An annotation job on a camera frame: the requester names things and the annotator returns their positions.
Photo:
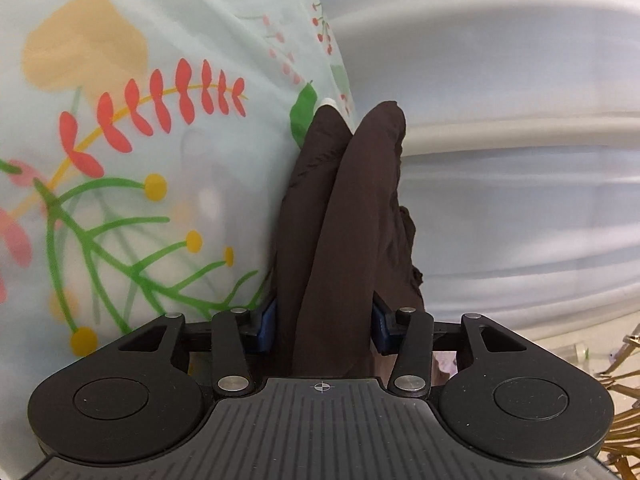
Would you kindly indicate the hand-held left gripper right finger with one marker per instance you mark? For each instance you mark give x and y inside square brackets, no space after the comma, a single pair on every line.
[381,325]

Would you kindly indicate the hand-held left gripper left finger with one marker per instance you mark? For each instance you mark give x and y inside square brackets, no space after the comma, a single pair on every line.
[266,327]

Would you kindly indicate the brown jacket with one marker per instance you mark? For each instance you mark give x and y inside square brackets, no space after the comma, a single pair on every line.
[345,240]

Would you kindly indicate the clear plastic tube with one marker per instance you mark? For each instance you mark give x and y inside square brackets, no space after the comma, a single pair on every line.
[580,351]

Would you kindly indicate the white curtain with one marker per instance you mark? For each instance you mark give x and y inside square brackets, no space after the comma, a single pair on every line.
[500,160]

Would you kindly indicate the floral bedsheet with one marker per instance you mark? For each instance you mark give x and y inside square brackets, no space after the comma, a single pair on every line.
[150,160]

